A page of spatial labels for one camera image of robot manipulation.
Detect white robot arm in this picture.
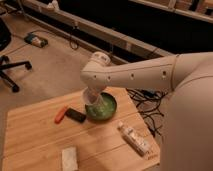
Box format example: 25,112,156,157
81,52,213,171

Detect green ceramic bowl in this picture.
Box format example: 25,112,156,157
85,92,117,121

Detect black rectangular block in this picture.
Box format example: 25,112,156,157
65,108,86,123

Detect white tube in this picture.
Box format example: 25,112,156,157
117,122,151,156

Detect white sponge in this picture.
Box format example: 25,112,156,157
62,147,78,171

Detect black office chair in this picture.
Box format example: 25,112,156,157
0,18,32,93

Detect long metal rail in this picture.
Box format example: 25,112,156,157
18,0,171,57

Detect black floor cables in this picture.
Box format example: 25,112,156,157
125,87,169,138

